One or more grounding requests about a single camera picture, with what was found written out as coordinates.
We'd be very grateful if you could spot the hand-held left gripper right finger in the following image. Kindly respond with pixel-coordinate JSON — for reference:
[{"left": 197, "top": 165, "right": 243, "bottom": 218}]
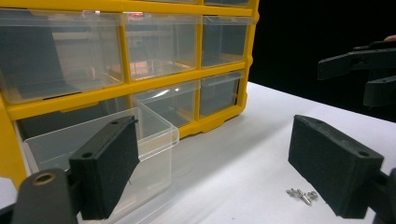
[{"left": 288, "top": 114, "right": 386, "bottom": 219}]

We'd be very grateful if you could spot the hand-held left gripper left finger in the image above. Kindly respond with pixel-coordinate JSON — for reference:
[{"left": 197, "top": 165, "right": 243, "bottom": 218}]
[{"left": 68, "top": 115, "right": 141, "bottom": 221}]

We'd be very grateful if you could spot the clear plastic drawer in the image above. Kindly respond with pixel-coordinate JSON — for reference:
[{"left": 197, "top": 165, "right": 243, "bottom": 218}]
[{"left": 22, "top": 98, "right": 180, "bottom": 224}]

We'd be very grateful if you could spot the yellow black organizer cabinet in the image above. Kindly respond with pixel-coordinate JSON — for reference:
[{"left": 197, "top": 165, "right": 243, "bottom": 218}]
[{"left": 0, "top": 0, "right": 261, "bottom": 188}]

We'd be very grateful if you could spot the black curtain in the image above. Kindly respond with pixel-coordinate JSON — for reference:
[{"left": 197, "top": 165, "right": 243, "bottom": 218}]
[{"left": 247, "top": 0, "right": 396, "bottom": 123}]

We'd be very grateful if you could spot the white table sheet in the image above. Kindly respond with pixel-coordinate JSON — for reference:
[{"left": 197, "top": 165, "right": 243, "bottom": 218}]
[{"left": 0, "top": 81, "right": 396, "bottom": 224}]

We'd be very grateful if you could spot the set of clear drawers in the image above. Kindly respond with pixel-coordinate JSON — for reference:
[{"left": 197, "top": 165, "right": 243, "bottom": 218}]
[{"left": 0, "top": 0, "right": 255, "bottom": 129}]

